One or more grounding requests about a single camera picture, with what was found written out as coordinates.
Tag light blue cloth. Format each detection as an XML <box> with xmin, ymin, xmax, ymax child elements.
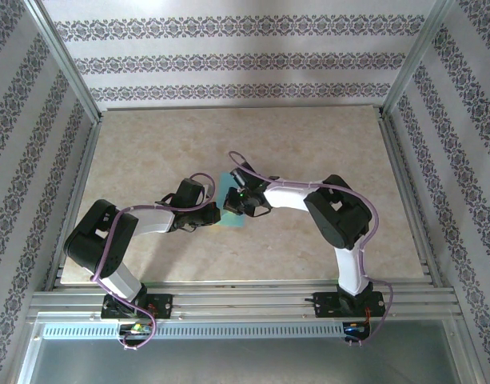
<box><xmin>214</xmin><ymin>171</ymin><xmax>246</xmax><ymax>229</ymax></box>

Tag grey metal tray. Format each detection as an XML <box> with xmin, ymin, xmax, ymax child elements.
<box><xmin>14</xmin><ymin>319</ymin><xmax>480</xmax><ymax>384</ymax></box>

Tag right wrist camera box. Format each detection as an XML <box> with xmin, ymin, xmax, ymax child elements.
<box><xmin>228</xmin><ymin>162</ymin><xmax>261</xmax><ymax>189</ymax></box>

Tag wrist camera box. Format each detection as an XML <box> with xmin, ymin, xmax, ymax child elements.
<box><xmin>228</xmin><ymin>162</ymin><xmax>261</xmax><ymax>189</ymax></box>
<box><xmin>174</xmin><ymin>178</ymin><xmax>209</xmax><ymax>210</ymax></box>

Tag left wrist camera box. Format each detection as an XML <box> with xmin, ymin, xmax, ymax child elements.
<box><xmin>174</xmin><ymin>178</ymin><xmax>209</xmax><ymax>210</ymax></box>

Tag aluminium front rail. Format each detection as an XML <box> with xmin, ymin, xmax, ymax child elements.
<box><xmin>28</xmin><ymin>282</ymin><xmax>460</xmax><ymax>321</ymax></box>

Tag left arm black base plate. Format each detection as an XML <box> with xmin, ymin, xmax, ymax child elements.
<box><xmin>100</xmin><ymin>293</ymin><xmax>174</xmax><ymax>321</ymax></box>

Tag slotted grey cable duct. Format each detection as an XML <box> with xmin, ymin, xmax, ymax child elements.
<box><xmin>40</xmin><ymin>322</ymin><xmax>373</xmax><ymax>341</ymax></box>

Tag aluminium side rail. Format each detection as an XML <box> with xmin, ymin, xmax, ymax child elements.
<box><xmin>44</xmin><ymin>115</ymin><xmax>104</xmax><ymax>291</ymax></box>
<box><xmin>378</xmin><ymin>107</ymin><xmax>444</xmax><ymax>287</ymax></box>

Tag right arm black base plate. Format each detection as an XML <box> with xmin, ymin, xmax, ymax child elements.
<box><xmin>313</xmin><ymin>291</ymin><xmax>386</xmax><ymax>320</ymax></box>

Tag aluminium frame post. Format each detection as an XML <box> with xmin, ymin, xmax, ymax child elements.
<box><xmin>22</xmin><ymin>0</ymin><xmax>104</xmax><ymax>123</ymax></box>
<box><xmin>382</xmin><ymin>0</ymin><xmax>457</xmax><ymax>117</ymax></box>

